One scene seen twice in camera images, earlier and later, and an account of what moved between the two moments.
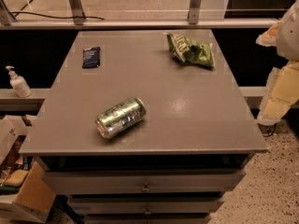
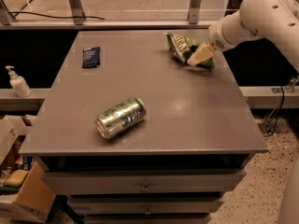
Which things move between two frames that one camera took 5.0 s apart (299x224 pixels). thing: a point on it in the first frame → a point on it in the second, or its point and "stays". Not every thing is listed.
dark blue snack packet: (91, 57) stays
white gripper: (289, 36) → (217, 38)
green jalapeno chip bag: (189, 50) stays
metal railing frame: (77, 21) stays
